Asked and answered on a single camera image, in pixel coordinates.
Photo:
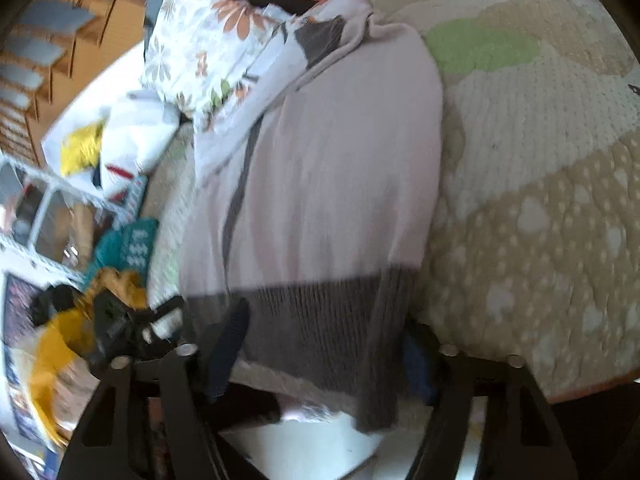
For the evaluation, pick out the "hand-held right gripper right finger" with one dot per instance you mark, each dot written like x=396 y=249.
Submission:
x=415 y=365

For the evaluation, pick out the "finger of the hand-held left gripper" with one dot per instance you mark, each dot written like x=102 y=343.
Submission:
x=165 y=306

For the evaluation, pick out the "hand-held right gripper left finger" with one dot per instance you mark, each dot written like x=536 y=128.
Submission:
x=227 y=345

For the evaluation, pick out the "person's left forearm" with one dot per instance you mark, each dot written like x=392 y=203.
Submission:
x=50 y=355

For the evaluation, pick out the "yellow frilly cloth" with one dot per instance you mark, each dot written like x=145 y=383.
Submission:
x=120 y=285

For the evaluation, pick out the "green cardboard box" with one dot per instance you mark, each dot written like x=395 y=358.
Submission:
x=132 y=247

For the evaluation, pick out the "white shelving rack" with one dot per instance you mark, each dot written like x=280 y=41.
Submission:
x=45 y=210

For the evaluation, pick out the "white printed paper bag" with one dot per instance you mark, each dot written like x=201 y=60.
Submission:
x=130 y=125

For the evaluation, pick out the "quilted beige bedspread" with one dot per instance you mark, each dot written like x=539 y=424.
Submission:
x=540 y=185

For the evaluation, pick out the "white floral pillow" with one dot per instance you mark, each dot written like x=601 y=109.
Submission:
x=210 y=55

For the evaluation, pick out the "wooden staircase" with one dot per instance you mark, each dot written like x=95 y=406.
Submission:
x=45 y=50

